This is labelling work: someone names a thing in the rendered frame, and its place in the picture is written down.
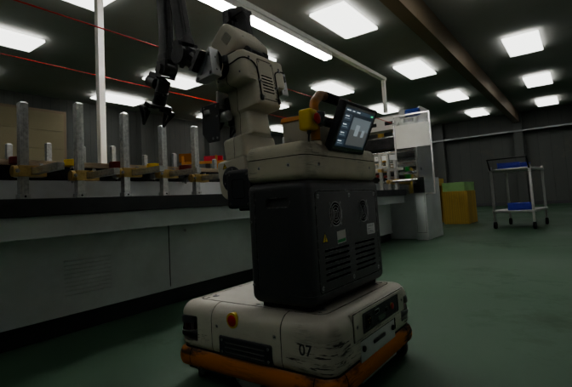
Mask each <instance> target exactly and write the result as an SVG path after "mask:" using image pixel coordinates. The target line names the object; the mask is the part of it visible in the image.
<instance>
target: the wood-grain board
mask: <svg viewBox="0 0 572 387"><path fill-rule="evenodd" d="M54 162H55V161H36V160H29V165H32V166H39V163H42V164H43V165H46V164H50V163H54ZM0 165H10V164H9V160H8V159H0ZM84 167H85V168H109V163H92V162H85V163H84ZM129 167H130V168H135V167H139V168H147V165H129ZM172 168H175V170H179V167H168V169H171V170H172ZM201 172H210V173H219V171H218V168H201Z"/></svg>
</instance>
